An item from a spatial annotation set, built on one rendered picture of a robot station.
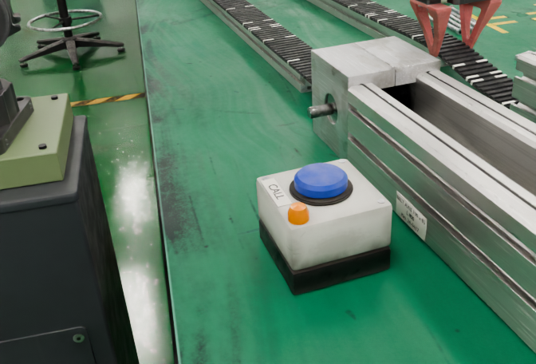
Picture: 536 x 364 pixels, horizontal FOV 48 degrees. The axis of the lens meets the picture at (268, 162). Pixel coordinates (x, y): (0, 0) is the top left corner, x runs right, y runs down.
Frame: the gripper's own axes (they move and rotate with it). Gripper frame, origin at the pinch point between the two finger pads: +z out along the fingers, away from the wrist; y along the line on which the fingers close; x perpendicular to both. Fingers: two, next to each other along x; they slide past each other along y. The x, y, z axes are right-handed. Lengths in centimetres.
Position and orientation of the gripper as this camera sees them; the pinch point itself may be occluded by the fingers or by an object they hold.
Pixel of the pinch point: (451, 46)
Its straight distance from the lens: 85.8
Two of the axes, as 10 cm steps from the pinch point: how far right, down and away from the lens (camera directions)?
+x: -3.3, -4.4, 8.4
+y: 9.4, -2.1, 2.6
